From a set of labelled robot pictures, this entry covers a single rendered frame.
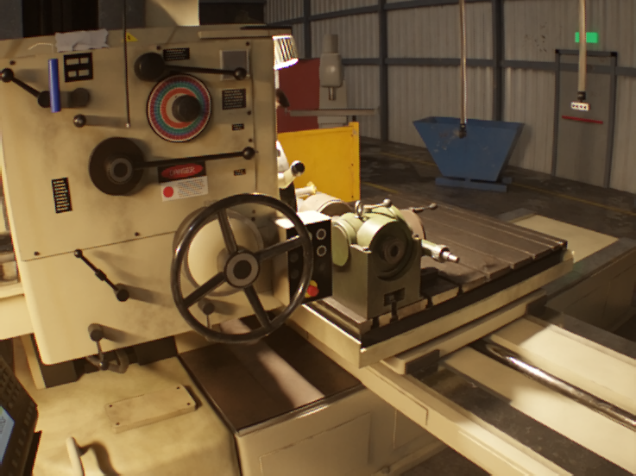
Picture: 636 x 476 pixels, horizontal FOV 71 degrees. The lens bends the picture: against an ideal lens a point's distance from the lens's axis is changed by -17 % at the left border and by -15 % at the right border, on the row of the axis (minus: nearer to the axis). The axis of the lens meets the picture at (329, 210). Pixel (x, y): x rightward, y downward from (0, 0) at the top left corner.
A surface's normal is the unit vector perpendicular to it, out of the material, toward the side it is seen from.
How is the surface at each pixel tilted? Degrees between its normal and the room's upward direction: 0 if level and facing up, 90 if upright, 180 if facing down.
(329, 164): 90
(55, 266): 90
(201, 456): 90
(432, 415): 90
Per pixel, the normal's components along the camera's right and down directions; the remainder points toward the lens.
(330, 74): -0.04, 0.28
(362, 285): -0.83, 0.17
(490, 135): -0.47, 0.25
